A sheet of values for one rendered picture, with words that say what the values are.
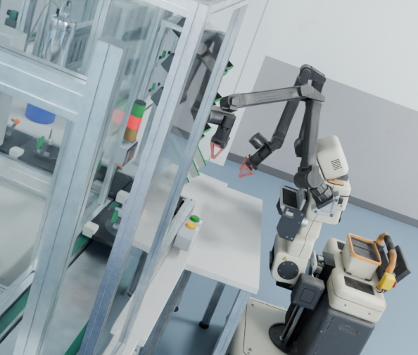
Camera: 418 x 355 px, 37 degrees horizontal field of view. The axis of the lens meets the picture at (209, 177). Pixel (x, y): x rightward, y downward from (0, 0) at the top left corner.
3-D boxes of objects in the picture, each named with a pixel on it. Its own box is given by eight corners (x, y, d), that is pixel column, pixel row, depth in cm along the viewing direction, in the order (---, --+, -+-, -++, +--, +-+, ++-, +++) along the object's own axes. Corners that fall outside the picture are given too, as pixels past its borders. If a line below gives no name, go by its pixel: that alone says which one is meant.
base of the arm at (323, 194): (335, 200, 268) (333, 189, 279) (326, 185, 266) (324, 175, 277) (317, 210, 271) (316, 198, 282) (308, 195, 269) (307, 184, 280)
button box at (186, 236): (199, 231, 269) (203, 219, 266) (188, 252, 249) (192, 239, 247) (184, 225, 269) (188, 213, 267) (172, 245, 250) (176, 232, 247)
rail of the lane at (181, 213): (189, 219, 285) (197, 198, 280) (126, 325, 202) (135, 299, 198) (178, 215, 285) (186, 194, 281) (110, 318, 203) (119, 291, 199)
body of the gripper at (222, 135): (210, 141, 252) (216, 125, 249) (214, 135, 261) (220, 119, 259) (224, 148, 252) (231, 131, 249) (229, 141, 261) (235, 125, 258)
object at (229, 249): (260, 204, 335) (262, 199, 334) (256, 294, 252) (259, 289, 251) (138, 160, 333) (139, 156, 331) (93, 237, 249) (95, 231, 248)
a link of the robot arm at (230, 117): (239, 116, 251) (233, 110, 255) (224, 113, 247) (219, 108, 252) (233, 132, 253) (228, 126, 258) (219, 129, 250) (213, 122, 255)
